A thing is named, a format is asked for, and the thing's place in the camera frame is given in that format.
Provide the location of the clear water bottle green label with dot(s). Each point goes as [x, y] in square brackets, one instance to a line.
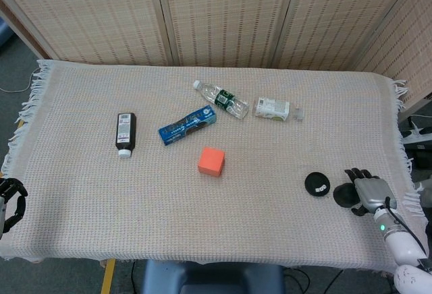
[222, 98]

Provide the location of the dark brown bottle white cap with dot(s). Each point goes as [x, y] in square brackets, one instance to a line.
[125, 132]

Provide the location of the black round lid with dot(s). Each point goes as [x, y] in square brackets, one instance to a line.
[312, 181]

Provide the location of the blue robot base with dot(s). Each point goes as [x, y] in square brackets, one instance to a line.
[212, 277]

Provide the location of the blue cookie box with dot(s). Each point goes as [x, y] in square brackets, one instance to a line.
[187, 125]

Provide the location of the black box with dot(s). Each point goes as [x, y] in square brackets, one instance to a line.
[422, 159]

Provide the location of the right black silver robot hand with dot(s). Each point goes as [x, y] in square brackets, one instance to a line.
[374, 193]

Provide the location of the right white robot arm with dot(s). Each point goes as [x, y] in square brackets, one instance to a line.
[401, 243]

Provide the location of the orange cube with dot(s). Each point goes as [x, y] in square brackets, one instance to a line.
[211, 160]

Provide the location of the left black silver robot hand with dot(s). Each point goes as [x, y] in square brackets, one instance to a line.
[17, 203]

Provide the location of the beige waffle fringed tablecloth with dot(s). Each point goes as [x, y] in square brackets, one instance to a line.
[216, 213]

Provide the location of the clear bottle white lime label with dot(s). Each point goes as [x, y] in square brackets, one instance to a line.
[271, 108]

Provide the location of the bamboo folding screen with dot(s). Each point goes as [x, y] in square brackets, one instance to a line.
[229, 14]

